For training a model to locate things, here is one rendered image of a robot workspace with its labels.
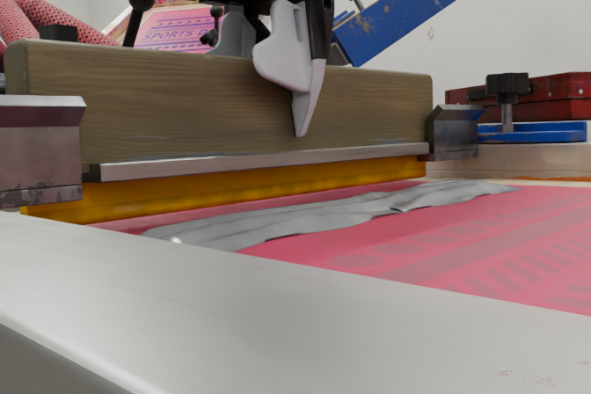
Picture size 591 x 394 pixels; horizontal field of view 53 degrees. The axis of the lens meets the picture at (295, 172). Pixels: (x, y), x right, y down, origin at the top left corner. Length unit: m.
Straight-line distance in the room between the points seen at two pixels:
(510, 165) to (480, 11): 2.03
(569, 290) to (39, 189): 0.24
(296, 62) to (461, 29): 2.27
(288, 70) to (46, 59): 0.16
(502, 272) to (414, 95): 0.35
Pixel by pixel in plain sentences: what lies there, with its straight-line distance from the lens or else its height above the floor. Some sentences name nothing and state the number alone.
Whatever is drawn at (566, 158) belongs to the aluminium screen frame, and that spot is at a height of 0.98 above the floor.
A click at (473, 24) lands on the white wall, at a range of 2.64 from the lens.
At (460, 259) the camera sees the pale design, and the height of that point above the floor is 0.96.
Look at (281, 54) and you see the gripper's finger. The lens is 0.40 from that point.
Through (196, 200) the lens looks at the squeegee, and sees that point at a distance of 0.39.
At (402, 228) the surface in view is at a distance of 0.33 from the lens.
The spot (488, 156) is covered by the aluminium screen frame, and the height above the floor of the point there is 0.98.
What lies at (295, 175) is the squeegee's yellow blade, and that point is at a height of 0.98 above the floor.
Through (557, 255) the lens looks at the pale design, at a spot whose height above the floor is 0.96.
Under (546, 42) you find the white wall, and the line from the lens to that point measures 2.50.
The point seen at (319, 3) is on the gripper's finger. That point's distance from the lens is 0.42.
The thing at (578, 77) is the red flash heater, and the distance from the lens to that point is 1.25.
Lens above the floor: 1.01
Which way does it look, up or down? 4 degrees down
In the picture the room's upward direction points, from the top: 2 degrees counter-clockwise
